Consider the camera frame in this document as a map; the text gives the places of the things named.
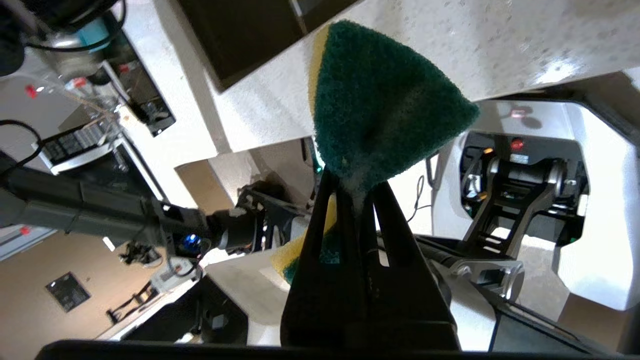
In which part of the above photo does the steel pot with glass lid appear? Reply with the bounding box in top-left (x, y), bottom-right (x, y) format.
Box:
top-left (30, 30), bottom-right (121, 97)

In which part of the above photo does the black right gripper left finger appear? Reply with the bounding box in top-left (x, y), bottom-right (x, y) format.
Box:
top-left (280, 167), bottom-right (372, 350)

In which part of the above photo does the grey panel with black keys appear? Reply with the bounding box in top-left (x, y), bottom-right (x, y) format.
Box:
top-left (31, 121), bottom-right (121, 176)

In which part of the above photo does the green and yellow sponge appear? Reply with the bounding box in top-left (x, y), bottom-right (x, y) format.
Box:
top-left (270, 20), bottom-right (482, 286)

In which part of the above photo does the stainless steel sink basin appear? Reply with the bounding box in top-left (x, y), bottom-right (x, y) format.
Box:
top-left (177, 0), bottom-right (361, 93)

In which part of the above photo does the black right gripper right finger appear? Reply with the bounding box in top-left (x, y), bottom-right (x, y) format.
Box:
top-left (361, 181), bottom-right (462, 351)

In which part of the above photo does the small white box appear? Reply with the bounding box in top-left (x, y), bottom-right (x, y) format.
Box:
top-left (149, 255), bottom-right (202, 294)

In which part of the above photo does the glossy white cabinet front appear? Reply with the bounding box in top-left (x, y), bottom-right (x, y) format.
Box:
top-left (175, 137), bottom-right (321, 211)

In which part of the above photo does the blue plastic bowl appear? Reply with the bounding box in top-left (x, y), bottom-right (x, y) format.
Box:
top-left (77, 17), bottom-right (112, 48)

